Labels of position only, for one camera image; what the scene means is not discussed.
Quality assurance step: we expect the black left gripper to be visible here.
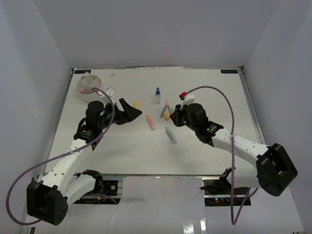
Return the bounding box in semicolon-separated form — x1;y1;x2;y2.
98;98;141;130

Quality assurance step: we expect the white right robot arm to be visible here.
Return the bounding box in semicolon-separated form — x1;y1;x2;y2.
170;103;298;196

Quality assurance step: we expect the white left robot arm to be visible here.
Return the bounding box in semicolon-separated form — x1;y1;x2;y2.
26;98;142;226

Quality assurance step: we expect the yellow highlighter cap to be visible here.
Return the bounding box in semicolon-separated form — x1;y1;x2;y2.
163;113;170;120

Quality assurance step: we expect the yellow highlighter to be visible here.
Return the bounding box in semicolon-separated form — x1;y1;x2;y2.
134;101;140;109

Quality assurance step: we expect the orange pink highlighter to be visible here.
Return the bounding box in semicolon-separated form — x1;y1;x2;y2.
146;115;156;131

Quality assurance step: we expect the clear blue spray bottle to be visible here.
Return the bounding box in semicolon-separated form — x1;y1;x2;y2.
155;87;161;105

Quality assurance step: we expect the white round divided container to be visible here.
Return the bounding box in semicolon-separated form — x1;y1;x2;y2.
76;75;102;102

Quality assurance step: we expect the right table label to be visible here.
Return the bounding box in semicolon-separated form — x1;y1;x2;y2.
220;69;238;74

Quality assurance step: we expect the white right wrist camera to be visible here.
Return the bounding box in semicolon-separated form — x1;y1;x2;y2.
179;92;195;110

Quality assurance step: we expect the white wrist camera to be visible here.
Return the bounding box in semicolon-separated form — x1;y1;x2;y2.
179;92;195;110
102;87;115;99

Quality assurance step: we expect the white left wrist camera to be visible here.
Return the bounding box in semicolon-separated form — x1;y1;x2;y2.
102;87;115;99

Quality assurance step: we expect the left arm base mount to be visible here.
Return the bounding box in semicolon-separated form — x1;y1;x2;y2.
74;170;120;205

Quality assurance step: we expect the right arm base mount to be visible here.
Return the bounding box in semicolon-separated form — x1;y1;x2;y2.
200;168;247;207

